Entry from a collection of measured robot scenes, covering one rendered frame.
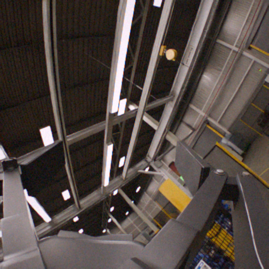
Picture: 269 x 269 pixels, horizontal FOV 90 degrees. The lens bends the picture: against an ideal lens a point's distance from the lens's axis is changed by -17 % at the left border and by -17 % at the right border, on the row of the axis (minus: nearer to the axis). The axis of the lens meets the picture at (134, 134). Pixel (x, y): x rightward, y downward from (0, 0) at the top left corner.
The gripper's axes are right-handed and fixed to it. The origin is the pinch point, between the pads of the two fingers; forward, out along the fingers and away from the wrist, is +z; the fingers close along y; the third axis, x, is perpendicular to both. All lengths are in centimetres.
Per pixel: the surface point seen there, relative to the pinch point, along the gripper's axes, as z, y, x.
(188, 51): 316, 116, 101
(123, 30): 156, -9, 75
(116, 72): 180, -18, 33
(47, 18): 105, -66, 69
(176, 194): 88, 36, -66
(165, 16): 201, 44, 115
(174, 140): 738, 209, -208
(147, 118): 849, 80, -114
